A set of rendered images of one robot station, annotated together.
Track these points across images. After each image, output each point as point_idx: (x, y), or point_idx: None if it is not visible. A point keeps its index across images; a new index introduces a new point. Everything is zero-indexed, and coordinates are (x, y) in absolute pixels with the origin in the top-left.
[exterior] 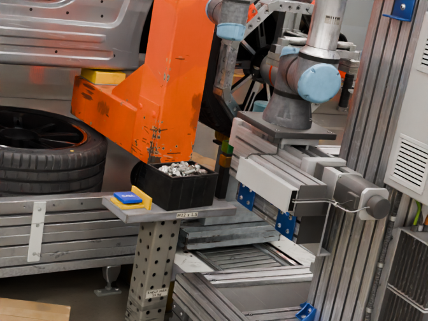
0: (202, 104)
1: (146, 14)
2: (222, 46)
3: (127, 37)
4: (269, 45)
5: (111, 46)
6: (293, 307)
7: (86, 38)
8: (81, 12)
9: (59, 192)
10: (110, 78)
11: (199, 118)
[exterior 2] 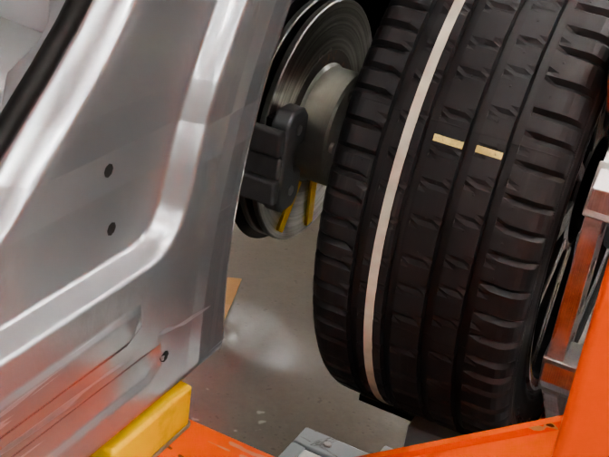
0: (494, 416)
1: (249, 143)
2: (594, 231)
3: (198, 266)
4: (603, 129)
5: (158, 331)
6: None
7: (85, 364)
8: (43, 259)
9: None
10: (153, 436)
11: (408, 412)
